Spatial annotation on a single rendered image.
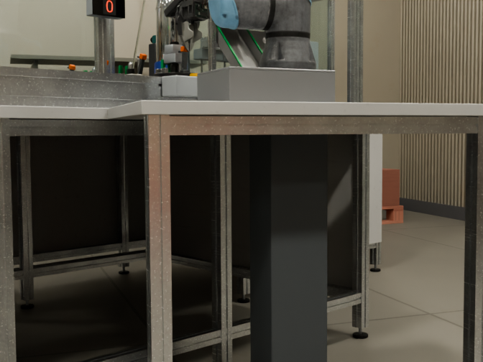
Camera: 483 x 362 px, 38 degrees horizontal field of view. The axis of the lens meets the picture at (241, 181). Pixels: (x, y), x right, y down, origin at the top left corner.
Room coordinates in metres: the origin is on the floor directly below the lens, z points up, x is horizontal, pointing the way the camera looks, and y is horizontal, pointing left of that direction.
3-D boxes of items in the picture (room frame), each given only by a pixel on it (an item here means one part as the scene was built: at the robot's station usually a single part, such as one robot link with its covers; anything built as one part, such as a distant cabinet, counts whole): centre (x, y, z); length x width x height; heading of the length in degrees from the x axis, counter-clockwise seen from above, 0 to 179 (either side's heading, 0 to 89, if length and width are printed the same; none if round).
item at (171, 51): (2.33, 0.23, 1.06); 0.08 x 0.04 x 0.07; 43
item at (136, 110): (1.90, -0.11, 0.84); 0.90 x 0.70 x 0.03; 109
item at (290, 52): (1.85, -0.12, 1.00); 0.15 x 0.15 x 0.10
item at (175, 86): (2.11, 0.13, 0.93); 0.21 x 0.07 x 0.06; 133
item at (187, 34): (2.25, 0.17, 1.10); 0.06 x 0.03 x 0.09; 43
